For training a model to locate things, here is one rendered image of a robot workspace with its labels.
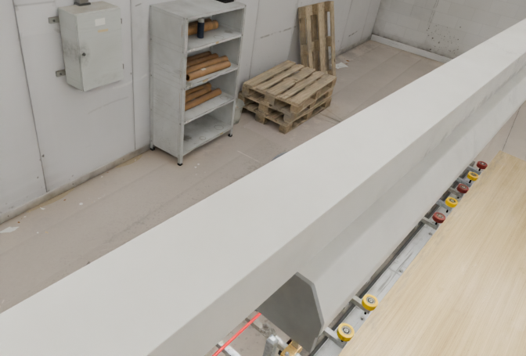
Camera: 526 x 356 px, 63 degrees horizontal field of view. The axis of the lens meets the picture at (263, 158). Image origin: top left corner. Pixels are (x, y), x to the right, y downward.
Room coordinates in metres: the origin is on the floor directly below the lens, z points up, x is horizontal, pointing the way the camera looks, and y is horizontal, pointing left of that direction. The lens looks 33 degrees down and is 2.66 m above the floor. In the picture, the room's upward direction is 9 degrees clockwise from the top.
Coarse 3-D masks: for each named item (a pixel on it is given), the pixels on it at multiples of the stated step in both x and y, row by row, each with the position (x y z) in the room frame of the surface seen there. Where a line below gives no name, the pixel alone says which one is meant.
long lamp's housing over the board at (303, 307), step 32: (512, 96) 0.81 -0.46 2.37; (480, 128) 0.64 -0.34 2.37; (448, 160) 0.52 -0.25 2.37; (416, 192) 0.43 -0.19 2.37; (352, 224) 0.34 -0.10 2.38; (384, 224) 0.36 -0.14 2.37; (416, 224) 0.42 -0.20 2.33; (320, 256) 0.29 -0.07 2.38; (352, 256) 0.30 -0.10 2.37; (384, 256) 0.34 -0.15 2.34; (288, 288) 0.26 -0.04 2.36; (320, 288) 0.26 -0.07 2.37; (352, 288) 0.29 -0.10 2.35; (288, 320) 0.26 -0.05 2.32; (320, 320) 0.24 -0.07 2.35
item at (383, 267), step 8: (464, 176) 3.33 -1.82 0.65; (456, 184) 3.13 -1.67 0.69; (448, 192) 2.96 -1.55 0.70; (432, 208) 2.70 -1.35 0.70; (424, 216) 2.59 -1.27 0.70; (424, 224) 2.58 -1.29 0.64; (416, 232) 2.44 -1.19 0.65; (408, 240) 2.29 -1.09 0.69; (400, 248) 2.19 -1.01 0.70; (392, 256) 2.10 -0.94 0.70; (384, 264) 2.01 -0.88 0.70; (376, 272) 1.93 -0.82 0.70; (376, 280) 1.93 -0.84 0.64; (368, 288) 1.82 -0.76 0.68; (360, 296) 1.73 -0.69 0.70; (352, 304) 1.66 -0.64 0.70; (344, 312) 1.59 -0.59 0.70; (336, 320) 1.53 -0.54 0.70; (336, 328) 1.53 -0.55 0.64; (320, 336) 1.41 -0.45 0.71; (320, 344) 1.39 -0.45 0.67; (304, 352) 1.31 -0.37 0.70; (312, 352) 1.32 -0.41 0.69
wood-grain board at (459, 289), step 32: (512, 160) 3.31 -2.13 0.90; (480, 192) 2.72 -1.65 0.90; (512, 192) 2.80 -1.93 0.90; (448, 224) 2.28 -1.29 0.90; (480, 224) 2.34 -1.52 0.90; (512, 224) 2.40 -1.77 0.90; (416, 256) 1.92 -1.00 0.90; (448, 256) 1.97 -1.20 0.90; (480, 256) 2.02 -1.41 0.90; (512, 256) 2.07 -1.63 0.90; (416, 288) 1.67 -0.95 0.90; (448, 288) 1.71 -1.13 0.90; (480, 288) 1.75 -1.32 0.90; (512, 288) 1.79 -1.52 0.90; (384, 320) 1.42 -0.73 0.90; (416, 320) 1.46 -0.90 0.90; (448, 320) 1.49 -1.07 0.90; (480, 320) 1.52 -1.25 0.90; (512, 320) 1.56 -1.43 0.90; (352, 352) 1.22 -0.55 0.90; (384, 352) 1.24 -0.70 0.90; (416, 352) 1.27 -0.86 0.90; (448, 352) 1.30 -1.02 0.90; (480, 352) 1.33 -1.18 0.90; (512, 352) 1.36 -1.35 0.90
